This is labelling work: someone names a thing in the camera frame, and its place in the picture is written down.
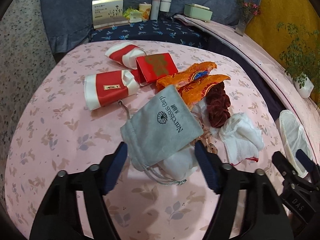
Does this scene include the white cloth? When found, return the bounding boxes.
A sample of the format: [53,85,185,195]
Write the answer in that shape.
[210,113,265,166]

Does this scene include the white cotton glove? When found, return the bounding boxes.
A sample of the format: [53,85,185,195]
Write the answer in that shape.
[158,144,198,181]

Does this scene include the dark red velvet scrunchie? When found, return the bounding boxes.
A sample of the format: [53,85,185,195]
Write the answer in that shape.
[206,82,231,128]

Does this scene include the grey drawstring pouch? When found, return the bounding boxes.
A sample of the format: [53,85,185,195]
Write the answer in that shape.
[120,85,203,185]

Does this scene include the red white paper cup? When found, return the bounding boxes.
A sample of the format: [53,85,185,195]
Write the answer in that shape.
[84,70,140,111]
[105,42,146,69]

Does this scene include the orange plastic bag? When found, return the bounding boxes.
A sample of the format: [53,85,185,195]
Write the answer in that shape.
[178,74,231,108]
[156,61,217,92]

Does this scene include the red envelope box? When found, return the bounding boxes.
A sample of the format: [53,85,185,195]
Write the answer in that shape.
[132,53,178,86]

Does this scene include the white lined trash bin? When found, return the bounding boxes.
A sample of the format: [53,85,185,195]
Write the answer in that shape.
[279,110,312,178]

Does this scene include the pink shelf cloth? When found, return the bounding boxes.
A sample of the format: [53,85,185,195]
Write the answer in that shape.
[174,14,319,162]

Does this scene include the green plant in white pot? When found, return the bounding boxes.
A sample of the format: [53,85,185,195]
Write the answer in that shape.
[277,22,319,98]

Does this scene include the pink rabbit print tablecloth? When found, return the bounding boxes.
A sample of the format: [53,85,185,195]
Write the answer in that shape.
[5,41,283,239]

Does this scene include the mustard yellow backdrop cloth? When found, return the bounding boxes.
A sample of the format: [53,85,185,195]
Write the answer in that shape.
[245,0,319,67]

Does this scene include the glass vase with pink flowers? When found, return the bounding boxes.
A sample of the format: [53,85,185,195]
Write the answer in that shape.
[235,0,260,36]

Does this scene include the navy floral cloth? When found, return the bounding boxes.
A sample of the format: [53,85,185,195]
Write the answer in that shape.
[89,18,208,49]

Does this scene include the mint green tissue box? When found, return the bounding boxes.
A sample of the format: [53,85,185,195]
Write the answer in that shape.
[183,3,213,22]

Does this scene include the white lidded jar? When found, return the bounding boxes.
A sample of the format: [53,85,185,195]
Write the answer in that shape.
[159,0,172,12]

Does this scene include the white product box with flowers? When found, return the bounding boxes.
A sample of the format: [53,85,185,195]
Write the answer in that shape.
[92,0,123,28]

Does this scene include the green yellow small packet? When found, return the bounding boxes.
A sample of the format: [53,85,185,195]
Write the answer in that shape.
[123,8,143,23]

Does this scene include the cream orange small carton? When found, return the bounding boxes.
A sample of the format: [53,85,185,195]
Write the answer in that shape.
[139,3,152,21]

